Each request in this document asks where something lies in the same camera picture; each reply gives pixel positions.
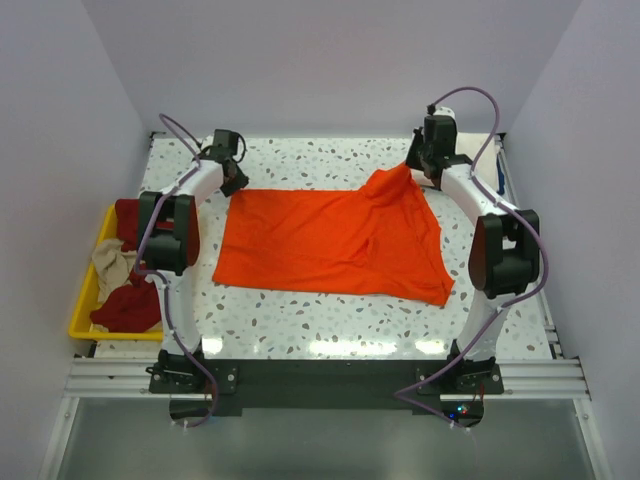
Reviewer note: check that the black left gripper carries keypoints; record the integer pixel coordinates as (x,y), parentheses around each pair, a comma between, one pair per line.
(240,182)

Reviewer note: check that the dark red t-shirt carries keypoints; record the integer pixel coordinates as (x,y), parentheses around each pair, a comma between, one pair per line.
(131,308)

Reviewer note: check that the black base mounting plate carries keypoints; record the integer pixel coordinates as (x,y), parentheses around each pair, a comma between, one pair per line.
(229,387)

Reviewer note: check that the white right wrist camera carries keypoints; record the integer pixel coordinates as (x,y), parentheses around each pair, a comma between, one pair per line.
(444,111)

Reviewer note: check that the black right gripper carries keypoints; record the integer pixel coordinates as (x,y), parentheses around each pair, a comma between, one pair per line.
(411,161)

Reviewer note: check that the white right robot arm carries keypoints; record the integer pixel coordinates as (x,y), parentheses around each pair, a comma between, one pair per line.
(504,258)

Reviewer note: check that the folded blue t-shirt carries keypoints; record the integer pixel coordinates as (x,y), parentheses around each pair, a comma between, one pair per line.
(501,174)

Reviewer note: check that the yellow plastic bin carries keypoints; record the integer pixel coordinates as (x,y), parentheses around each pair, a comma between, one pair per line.
(80,326)

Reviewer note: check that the aluminium frame rail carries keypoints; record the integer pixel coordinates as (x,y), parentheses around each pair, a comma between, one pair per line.
(108,378)

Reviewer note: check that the beige t-shirt in bin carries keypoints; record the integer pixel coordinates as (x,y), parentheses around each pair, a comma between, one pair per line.
(113,266)

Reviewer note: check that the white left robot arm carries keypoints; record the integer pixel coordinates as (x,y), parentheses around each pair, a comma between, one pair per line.
(169,236)

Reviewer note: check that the orange t-shirt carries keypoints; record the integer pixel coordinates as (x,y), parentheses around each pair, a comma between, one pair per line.
(382,238)

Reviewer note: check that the folded cream t-shirt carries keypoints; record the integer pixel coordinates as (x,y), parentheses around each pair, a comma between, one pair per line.
(487,167)

